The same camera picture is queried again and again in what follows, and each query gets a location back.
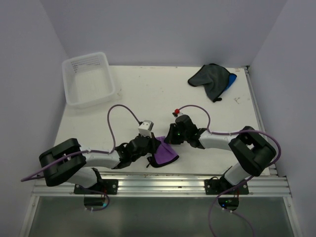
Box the purple towel black trim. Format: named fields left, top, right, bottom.
left=147, top=135, right=180, bottom=168

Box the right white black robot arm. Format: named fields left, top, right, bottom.
left=165, top=115, right=277, bottom=194

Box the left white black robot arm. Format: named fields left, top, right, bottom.
left=39, top=134, right=161, bottom=194

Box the grey towel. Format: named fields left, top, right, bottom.
left=188, top=63, right=231, bottom=103

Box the blue towel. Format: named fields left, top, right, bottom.
left=225, top=74, right=237, bottom=90

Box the white plastic basket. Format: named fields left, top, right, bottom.
left=62, top=52, right=119, bottom=109

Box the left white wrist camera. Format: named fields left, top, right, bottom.
left=138, top=120, right=154, bottom=138

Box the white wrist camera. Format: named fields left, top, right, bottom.
left=172, top=109, right=183, bottom=118
left=138, top=120, right=154, bottom=138

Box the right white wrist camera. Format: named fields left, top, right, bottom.
left=172, top=109, right=183, bottom=118

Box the aluminium mounting rail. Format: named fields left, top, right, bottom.
left=33, top=172, right=293, bottom=197

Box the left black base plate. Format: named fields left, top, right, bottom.
left=74, top=179, right=119, bottom=195

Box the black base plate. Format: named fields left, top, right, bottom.
left=204, top=177, right=249, bottom=195
left=74, top=179, right=119, bottom=195

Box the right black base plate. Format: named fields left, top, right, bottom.
left=204, top=177, right=249, bottom=195

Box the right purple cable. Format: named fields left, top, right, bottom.
left=179, top=104, right=282, bottom=237

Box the aluminium table edge rail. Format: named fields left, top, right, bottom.
left=243, top=66, right=279, bottom=177

